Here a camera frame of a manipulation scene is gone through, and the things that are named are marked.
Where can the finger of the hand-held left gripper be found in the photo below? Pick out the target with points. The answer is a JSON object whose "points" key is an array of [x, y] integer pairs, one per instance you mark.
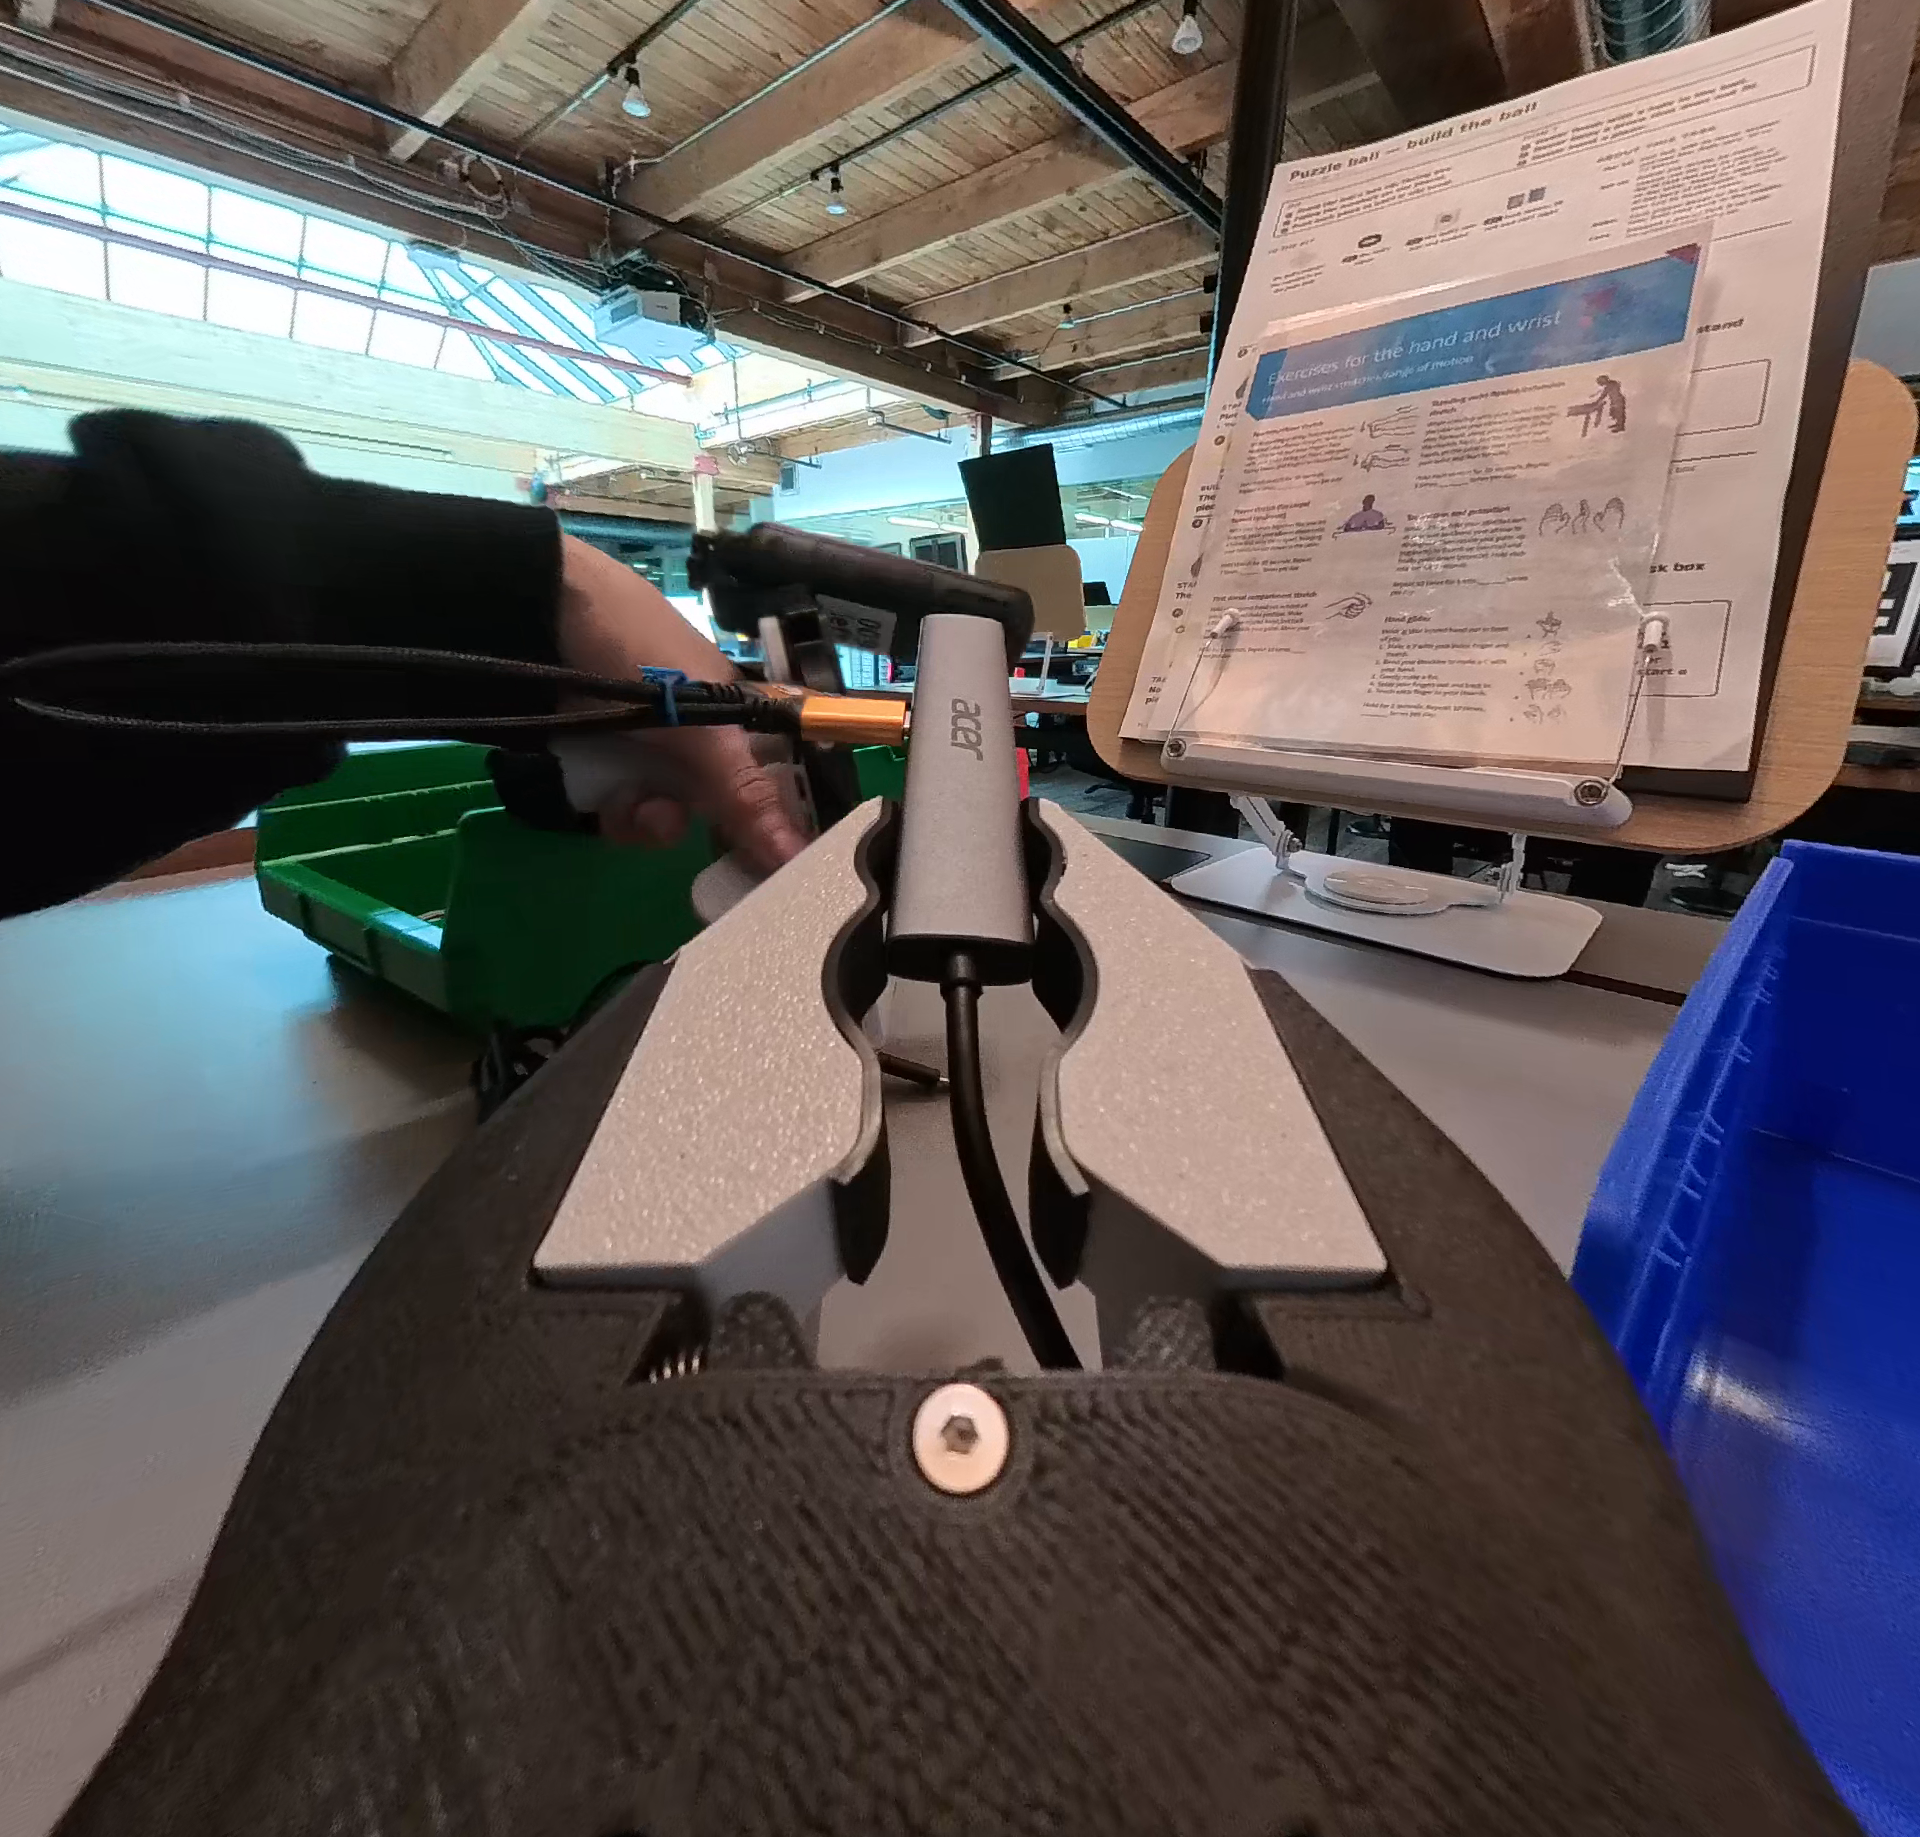
{"points": [[778, 653]]}

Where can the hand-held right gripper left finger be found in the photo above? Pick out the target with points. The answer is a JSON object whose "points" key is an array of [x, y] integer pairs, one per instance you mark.
{"points": [[706, 1117]]}

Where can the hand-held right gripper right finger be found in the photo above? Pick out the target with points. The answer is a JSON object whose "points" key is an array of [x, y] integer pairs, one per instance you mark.
{"points": [[1216, 1117]]}

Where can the light grey USB hub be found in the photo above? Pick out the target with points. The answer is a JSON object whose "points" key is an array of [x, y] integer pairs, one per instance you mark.
{"points": [[962, 818]]}

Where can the green storage bin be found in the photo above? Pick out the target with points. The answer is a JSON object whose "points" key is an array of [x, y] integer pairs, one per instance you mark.
{"points": [[389, 907]]}

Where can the blue storage bin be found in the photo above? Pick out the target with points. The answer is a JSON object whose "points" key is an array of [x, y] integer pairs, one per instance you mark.
{"points": [[1772, 1267]]}

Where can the person's left forearm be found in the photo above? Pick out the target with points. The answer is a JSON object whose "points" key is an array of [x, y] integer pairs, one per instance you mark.
{"points": [[227, 563]]}

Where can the grey desk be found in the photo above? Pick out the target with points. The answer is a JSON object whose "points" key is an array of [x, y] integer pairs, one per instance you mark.
{"points": [[227, 1117]]}

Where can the person's left hand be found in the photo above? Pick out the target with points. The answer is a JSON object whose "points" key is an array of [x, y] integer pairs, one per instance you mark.
{"points": [[615, 623]]}

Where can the small wooden document stand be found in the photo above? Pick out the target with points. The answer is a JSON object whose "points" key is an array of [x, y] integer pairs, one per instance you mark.
{"points": [[1036, 594]]}

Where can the ceiling projector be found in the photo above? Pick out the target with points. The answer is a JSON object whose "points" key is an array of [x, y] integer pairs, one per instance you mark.
{"points": [[645, 314]]}

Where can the laminated sheet with blue banner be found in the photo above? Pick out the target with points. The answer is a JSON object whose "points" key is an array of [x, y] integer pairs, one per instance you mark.
{"points": [[1424, 547]]}

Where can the black and white marker board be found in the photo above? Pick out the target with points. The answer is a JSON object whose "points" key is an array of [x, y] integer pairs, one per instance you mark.
{"points": [[1899, 594]]}

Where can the black steel post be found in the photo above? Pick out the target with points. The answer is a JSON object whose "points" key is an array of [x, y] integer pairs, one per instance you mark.
{"points": [[1262, 96]]}

